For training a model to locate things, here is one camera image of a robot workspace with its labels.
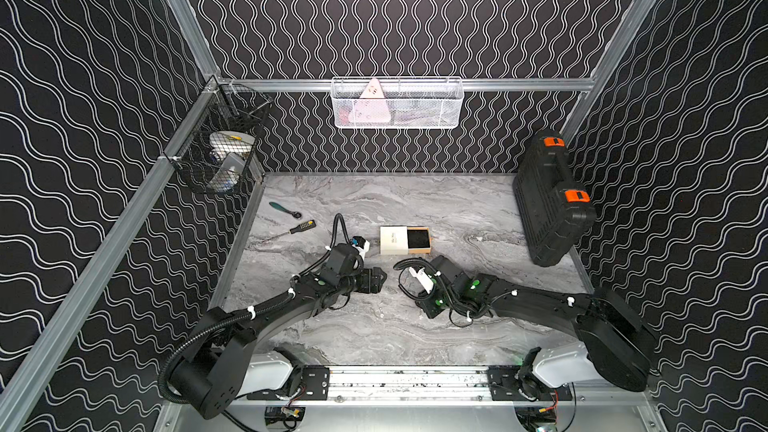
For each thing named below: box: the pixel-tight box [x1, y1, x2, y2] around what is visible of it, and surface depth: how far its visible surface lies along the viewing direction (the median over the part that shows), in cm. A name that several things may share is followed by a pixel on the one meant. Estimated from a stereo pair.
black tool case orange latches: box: [512, 130, 597, 267], surface depth 85 cm
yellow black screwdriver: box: [261, 220, 317, 243], surface depth 105 cm
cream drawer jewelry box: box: [380, 226, 431, 255], surface depth 100 cm
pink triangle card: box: [349, 78, 391, 123], surface depth 92 cm
